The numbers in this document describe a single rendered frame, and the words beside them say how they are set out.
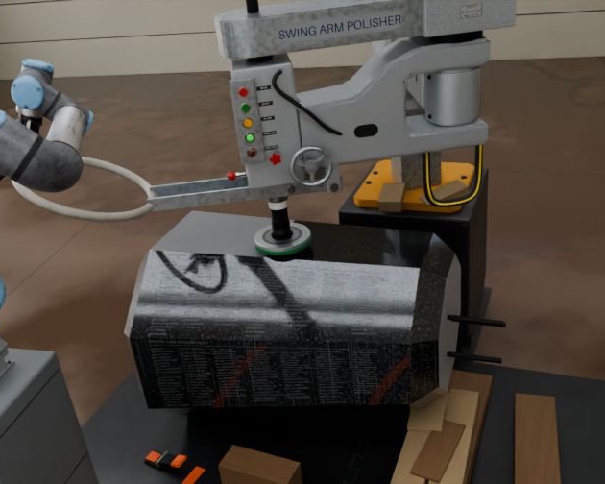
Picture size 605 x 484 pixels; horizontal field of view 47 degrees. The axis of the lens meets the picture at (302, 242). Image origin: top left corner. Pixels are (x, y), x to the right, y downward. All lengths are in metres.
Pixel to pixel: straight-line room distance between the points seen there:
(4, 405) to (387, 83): 1.55
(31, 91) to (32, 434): 1.03
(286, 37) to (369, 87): 0.33
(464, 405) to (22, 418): 1.63
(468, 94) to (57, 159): 1.42
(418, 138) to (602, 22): 6.25
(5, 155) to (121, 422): 1.96
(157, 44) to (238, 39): 7.24
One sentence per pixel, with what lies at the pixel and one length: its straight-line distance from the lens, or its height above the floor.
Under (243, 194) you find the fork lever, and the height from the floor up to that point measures 1.14.
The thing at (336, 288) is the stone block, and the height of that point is 0.80.
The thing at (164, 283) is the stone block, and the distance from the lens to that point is 2.75.
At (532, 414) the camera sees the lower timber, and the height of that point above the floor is 0.08.
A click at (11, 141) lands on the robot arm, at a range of 1.61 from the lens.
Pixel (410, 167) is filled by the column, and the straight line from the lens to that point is 3.22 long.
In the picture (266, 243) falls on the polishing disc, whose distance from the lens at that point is 2.58.
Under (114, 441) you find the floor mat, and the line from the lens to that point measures 3.27.
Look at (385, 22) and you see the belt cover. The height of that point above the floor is 1.68.
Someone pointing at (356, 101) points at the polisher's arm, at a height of 1.43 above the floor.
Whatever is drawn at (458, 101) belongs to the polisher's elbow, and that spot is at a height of 1.38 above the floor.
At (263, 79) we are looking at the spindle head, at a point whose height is 1.55.
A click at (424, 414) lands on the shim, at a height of 0.21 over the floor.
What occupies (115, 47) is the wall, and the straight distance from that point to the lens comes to 9.78.
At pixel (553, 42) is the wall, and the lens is 8.58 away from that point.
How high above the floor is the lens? 2.11
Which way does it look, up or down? 28 degrees down
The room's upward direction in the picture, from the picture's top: 7 degrees counter-clockwise
